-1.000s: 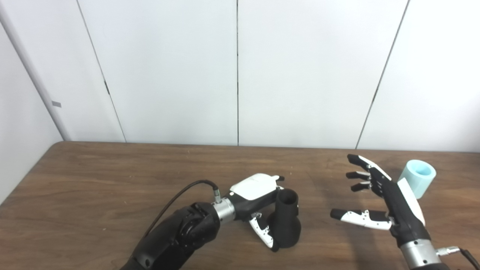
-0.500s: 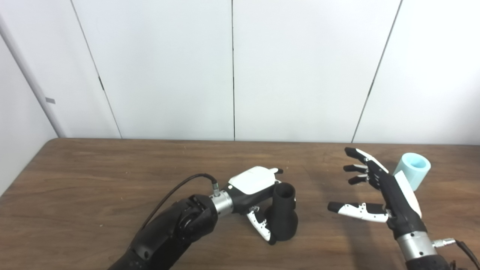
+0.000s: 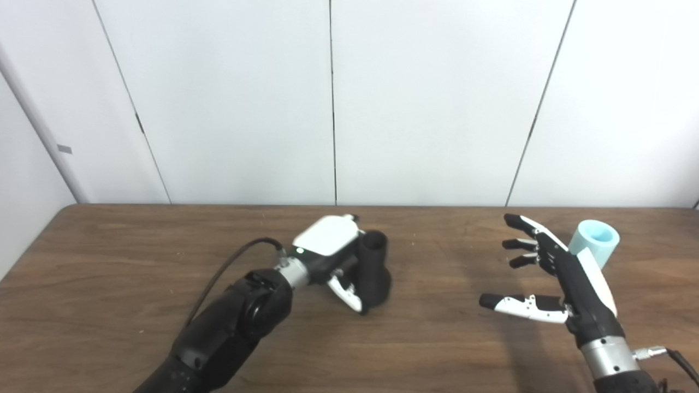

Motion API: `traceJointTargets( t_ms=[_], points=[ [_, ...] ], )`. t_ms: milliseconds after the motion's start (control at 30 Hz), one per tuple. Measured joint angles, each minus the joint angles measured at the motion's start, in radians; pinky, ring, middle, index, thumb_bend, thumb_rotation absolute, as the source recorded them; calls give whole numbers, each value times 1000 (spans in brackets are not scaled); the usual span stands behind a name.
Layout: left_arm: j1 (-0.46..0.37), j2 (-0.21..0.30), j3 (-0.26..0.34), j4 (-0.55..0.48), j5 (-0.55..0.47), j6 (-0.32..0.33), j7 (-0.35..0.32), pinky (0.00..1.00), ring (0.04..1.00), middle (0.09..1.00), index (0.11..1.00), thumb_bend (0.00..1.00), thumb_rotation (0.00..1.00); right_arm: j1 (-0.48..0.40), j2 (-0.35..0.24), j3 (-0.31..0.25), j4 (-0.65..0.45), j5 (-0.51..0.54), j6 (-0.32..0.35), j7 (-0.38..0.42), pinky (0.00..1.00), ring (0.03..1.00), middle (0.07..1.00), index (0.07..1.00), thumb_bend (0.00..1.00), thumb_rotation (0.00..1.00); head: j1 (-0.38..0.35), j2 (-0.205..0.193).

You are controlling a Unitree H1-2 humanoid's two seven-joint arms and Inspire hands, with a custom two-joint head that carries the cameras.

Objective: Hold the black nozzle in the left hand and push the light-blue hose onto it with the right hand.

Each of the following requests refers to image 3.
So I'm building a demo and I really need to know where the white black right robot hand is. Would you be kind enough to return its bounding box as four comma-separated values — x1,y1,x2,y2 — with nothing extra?
479,213,626,347

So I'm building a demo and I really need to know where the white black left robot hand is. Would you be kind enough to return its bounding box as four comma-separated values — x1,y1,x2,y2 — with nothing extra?
292,214,365,315

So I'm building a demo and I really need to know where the light blue cup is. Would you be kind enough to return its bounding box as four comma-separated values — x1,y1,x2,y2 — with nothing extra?
568,219,620,269

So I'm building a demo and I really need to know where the black flask-shaped vase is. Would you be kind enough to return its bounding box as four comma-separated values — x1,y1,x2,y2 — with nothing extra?
355,230,392,316

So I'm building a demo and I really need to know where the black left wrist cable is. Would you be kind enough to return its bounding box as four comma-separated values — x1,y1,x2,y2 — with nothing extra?
183,237,287,328

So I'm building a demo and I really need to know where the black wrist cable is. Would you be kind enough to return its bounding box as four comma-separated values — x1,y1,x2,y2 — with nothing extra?
632,346,699,386
183,237,287,328

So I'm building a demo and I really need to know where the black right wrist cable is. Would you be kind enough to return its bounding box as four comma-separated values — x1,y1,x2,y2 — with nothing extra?
632,346,699,386

